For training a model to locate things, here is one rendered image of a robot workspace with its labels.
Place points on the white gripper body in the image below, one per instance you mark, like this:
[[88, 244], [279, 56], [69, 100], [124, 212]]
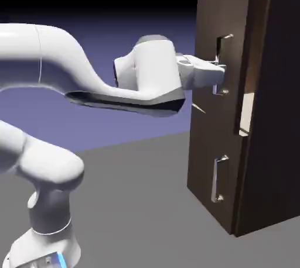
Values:
[[206, 72]]

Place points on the dark wood cabinet door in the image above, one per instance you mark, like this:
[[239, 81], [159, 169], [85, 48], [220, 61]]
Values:
[[206, 27], [206, 146]]

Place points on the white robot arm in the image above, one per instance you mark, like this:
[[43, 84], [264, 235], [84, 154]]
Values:
[[70, 62]]

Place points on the dark wood cabinet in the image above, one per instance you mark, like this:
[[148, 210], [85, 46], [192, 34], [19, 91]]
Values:
[[269, 108]]

